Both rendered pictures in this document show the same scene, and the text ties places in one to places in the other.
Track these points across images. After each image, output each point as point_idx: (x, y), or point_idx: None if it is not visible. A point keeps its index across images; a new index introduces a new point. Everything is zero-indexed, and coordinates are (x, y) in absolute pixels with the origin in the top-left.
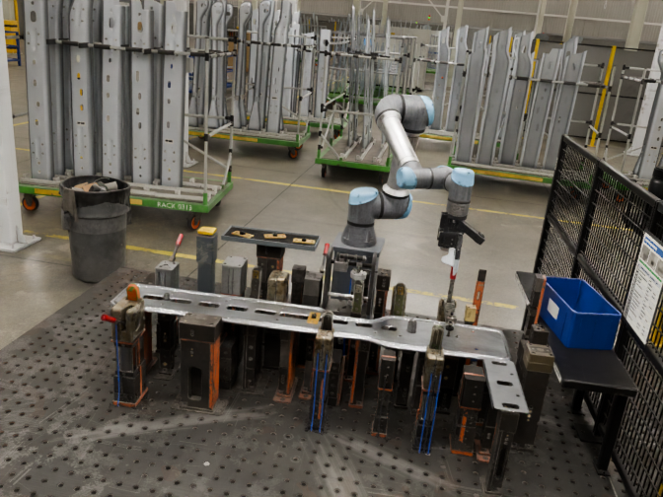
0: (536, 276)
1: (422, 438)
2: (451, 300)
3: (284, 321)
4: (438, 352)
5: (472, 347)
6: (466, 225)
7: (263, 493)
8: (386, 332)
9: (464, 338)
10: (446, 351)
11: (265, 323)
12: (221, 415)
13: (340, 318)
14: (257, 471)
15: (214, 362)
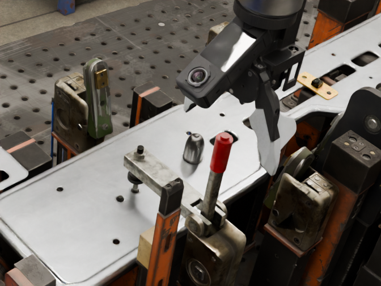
0: (42, 264)
1: None
2: (201, 210)
3: (321, 57)
4: (75, 86)
5: (70, 188)
6: (226, 25)
7: (132, 68)
8: (211, 125)
9: (105, 203)
10: (96, 150)
11: (327, 42)
12: (282, 102)
13: (297, 110)
14: (165, 79)
15: (314, 40)
